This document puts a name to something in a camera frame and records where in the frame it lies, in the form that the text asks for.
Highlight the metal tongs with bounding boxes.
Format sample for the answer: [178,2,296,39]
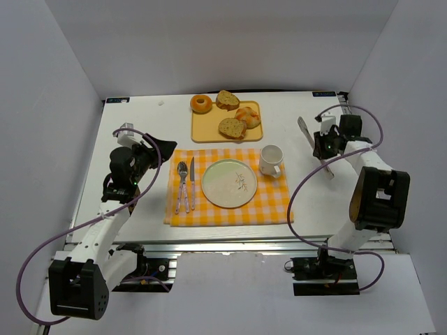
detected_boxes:
[297,117,335,180]

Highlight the glazed ring donut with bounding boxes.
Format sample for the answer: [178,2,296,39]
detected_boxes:
[190,95,212,114]

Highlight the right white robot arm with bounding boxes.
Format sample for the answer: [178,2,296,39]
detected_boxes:
[313,112,410,273]

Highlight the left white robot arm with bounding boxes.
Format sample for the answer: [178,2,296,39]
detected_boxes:
[48,128,177,320]

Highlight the front bread slice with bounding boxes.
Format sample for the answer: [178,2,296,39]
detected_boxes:
[218,118,247,140]

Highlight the bread slice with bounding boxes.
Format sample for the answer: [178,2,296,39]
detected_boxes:
[218,118,247,140]
[216,90,240,111]

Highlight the back bread slice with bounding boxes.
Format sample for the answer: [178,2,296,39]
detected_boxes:
[216,90,240,111]

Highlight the yellow plastic tray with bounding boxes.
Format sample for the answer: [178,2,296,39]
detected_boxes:
[191,100,263,143]

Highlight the right blue corner label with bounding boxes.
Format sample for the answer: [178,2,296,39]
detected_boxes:
[312,91,337,98]

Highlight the blue corner label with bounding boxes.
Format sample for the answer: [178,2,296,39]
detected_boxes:
[105,97,130,104]
[312,91,337,98]

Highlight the white ceramic mug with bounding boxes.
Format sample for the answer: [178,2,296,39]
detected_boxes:
[259,144,284,178]

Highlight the yellow checkered cloth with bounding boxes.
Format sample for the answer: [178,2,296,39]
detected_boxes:
[163,148,290,227]

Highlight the left blue corner label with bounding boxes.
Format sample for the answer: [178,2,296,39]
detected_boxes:
[105,97,130,104]

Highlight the pale green ceramic plate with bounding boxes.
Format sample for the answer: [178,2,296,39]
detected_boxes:
[200,158,258,209]

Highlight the orange topped round bun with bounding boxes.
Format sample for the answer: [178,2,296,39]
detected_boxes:
[235,107,261,129]

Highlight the fork with patterned handle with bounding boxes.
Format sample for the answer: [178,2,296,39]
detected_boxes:
[175,161,190,214]

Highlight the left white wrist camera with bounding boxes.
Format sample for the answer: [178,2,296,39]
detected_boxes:
[112,122,140,148]

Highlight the knife with patterned handle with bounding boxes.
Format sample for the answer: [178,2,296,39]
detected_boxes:
[190,157,196,210]

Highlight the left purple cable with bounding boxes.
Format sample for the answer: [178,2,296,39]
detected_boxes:
[16,127,171,326]

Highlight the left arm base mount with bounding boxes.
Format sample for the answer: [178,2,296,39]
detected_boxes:
[113,243,173,293]

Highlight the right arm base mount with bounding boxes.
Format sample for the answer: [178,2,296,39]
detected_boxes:
[284,258,360,297]

